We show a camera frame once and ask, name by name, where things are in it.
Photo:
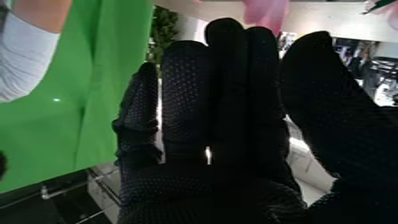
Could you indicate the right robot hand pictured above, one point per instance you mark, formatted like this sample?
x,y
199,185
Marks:
x,y
223,140

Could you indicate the pink flower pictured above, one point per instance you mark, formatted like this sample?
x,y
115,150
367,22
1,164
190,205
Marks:
x,y
266,11

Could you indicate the person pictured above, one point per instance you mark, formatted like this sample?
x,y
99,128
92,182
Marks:
x,y
26,50

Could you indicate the green leafy plant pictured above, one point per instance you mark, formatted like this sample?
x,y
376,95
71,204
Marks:
x,y
161,30

